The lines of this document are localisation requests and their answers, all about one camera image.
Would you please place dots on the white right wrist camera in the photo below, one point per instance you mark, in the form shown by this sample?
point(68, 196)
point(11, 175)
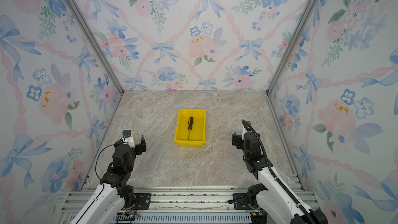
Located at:
point(246, 126)

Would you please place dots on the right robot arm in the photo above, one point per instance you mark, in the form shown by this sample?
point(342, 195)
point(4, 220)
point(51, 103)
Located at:
point(271, 196)

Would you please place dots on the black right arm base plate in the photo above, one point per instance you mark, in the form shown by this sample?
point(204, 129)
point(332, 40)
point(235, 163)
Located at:
point(244, 201)

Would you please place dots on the right aluminium corner post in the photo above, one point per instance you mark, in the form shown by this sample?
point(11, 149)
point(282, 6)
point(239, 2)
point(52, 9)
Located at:
point(301, 25)

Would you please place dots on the left aluminium corner post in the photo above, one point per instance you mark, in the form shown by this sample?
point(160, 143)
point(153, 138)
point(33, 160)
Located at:
point(90, 37)

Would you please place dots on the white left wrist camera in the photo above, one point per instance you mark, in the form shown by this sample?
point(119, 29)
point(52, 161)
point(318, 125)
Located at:
point(127, 138)

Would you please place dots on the aluminium corner post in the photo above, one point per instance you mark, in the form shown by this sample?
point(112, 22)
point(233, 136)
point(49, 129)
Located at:
point(301, 25)
point(90, 37)

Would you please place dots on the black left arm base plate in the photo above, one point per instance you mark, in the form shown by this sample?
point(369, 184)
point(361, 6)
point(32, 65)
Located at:
point(140, 201)

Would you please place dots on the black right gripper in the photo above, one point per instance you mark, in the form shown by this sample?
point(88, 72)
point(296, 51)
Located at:
point(238, 140)

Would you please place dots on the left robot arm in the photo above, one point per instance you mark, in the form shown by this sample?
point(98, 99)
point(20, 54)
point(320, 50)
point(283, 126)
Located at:
point(113, 194)

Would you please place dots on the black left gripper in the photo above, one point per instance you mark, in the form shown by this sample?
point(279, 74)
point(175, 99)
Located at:
point(138, 149)

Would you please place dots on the orange black handled screwdriver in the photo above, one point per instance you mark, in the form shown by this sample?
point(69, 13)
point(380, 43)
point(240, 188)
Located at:
point(190, 125)

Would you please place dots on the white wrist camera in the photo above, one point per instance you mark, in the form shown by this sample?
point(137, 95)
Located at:
point(246, 126)
point(127, 138)

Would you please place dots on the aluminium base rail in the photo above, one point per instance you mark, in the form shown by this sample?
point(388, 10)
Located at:
point(192, 205)

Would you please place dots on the yellow plastic bin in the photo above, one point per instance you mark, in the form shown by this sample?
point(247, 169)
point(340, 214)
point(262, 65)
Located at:
point(197, 136)

